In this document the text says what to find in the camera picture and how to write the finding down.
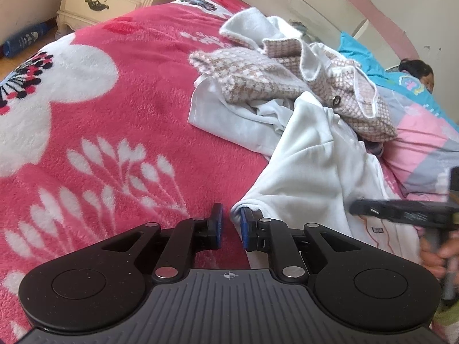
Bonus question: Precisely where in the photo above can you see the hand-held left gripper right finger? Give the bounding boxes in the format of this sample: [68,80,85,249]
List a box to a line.
[240,206,359,284]

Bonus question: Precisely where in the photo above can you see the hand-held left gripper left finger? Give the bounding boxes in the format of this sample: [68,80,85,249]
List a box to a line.
[100,203,225,284]

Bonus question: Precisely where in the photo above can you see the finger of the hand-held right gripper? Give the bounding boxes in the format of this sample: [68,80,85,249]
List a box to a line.
[349,199,404,222]

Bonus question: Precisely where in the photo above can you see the white sweatshirt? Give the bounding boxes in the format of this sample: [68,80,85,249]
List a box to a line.
[229,91,424,270]

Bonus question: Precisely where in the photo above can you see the person's right hand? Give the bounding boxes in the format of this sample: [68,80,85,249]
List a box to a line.
[419,236,459,279]

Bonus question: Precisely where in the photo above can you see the dark patterned scarf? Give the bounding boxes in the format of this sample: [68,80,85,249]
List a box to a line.
[359,138,385,157]

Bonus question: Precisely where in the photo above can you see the pink floral duvet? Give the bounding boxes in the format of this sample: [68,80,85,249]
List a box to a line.
[380,86,459,202]

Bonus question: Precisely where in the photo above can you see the blue cartoon quilt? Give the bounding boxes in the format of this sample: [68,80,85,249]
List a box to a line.
[337,30,459,130]

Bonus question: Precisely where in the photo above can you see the pink beige tweed jacket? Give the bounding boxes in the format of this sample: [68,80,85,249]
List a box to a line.
[188,7,398,142]

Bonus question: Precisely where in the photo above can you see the red floral blanket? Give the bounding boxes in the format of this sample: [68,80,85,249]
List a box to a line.
[0,0,424,344]

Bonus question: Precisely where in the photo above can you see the grey plaid pillow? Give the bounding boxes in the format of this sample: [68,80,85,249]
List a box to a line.
[289,19,321,44]

